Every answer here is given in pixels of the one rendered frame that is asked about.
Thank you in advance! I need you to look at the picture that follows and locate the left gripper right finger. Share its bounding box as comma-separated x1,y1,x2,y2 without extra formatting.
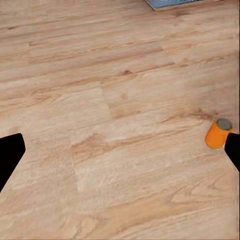
224,133,240,172

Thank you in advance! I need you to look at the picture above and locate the can of soda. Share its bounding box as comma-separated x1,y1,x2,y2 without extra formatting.
204,118,233,149

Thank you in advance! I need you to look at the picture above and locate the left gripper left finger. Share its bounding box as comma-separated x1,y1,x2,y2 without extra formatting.
0,133,26,192

